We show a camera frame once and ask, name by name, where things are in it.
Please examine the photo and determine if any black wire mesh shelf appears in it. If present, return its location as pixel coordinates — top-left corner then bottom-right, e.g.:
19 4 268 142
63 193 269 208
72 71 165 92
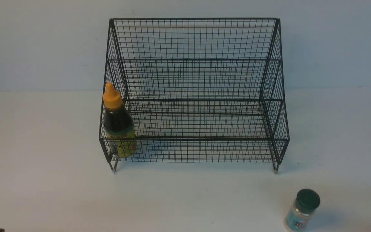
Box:
99 17 290 173

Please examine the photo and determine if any small spice jar green lid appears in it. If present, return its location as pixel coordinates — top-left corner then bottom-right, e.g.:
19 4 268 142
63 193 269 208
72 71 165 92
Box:
284 188 320 232

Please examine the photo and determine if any dark sauce bottle yellow cap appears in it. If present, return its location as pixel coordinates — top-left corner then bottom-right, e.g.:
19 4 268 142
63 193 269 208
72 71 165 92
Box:
102 82 136 157

